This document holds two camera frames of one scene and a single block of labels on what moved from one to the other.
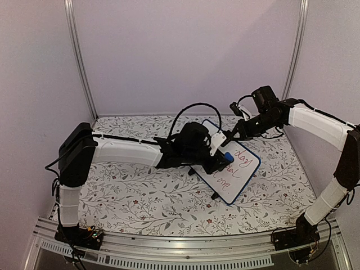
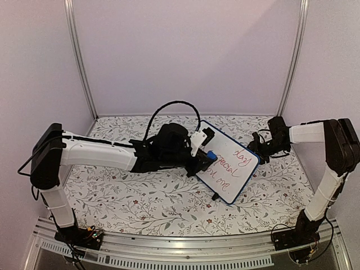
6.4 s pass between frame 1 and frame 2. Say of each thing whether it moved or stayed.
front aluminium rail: stayed
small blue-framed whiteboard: stayed
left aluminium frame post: stayed
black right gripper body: moved
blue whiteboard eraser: moved
